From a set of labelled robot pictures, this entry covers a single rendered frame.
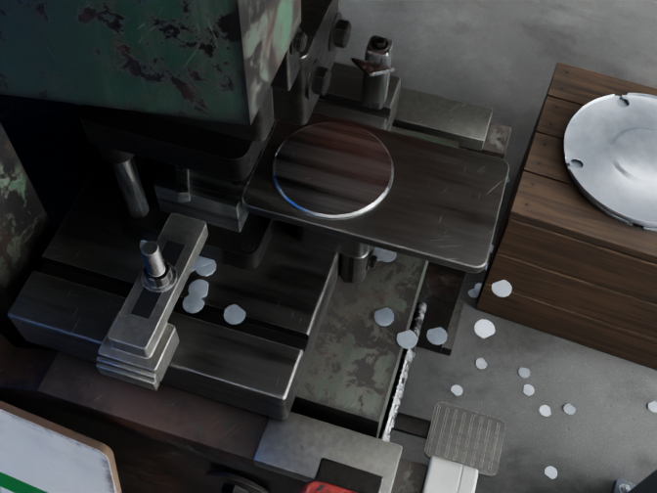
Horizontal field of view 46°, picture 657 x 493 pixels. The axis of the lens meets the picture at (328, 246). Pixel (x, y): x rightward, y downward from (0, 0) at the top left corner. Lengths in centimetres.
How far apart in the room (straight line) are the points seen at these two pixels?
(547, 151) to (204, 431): 84
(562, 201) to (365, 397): 66
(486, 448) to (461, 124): 56
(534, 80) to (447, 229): 131
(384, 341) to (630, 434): 83
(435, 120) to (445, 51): 105
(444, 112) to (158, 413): 53
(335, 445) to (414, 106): 47
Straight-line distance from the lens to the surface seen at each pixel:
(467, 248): 76
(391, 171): 80
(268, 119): 68
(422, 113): 105
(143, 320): 76
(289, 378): 77
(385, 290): 88
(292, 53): 56
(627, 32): 226
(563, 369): 162
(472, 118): 105
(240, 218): 80
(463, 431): 135
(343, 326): 86
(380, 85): 93
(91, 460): 93
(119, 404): 87
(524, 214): 134
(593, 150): 144
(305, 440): 81
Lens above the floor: 141
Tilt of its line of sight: 58 degrees down
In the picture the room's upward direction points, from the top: 2 degrees clockwise
